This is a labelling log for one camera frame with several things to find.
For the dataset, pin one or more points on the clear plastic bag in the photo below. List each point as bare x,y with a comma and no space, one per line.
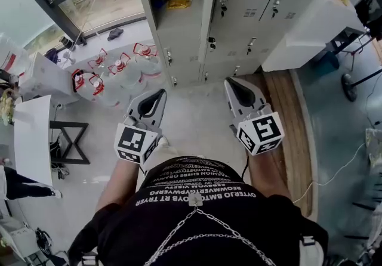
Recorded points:
12,56

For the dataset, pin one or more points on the white flowers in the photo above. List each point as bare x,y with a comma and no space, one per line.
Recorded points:
6,106

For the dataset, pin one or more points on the person's white shoe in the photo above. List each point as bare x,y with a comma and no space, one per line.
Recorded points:
166,145

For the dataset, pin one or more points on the blue bin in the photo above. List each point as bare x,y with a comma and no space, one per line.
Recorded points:
326,62

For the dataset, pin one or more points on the person's right forearm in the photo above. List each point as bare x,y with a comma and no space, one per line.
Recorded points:
268,172

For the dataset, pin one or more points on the black window frame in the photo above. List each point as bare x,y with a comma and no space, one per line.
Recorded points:
52,5

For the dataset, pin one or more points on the white box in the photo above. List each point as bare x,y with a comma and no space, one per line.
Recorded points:
41,77

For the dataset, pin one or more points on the pale plastic bag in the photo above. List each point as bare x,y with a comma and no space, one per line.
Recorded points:
375,145

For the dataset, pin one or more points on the person's black printed shirt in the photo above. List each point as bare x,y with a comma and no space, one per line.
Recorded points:
238,229

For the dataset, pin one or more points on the small black device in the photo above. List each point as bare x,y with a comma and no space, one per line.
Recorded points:
65,42

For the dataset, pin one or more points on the yellow packet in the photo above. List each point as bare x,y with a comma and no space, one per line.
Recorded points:
179,3

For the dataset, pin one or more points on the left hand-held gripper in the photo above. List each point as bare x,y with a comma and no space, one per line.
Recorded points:
131,141

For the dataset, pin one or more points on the black chair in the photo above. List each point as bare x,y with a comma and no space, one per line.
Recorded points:
371,11

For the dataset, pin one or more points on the black stand with wheel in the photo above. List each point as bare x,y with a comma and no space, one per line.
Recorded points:
349,87

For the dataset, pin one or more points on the white covered table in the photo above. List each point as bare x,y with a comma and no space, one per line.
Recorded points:
313,26

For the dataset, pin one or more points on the wooden platform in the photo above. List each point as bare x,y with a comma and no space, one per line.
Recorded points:
286,139

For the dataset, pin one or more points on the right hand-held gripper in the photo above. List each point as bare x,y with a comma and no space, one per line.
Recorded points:
262,132

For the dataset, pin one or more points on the black bag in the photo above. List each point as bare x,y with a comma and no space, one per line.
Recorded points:
43,241

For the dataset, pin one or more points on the dark cloth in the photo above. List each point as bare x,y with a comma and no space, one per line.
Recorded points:
115,34

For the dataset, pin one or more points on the person's left forearm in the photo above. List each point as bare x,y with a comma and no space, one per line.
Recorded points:
118,182

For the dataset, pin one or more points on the black table frame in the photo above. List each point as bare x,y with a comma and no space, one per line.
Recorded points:
71,143

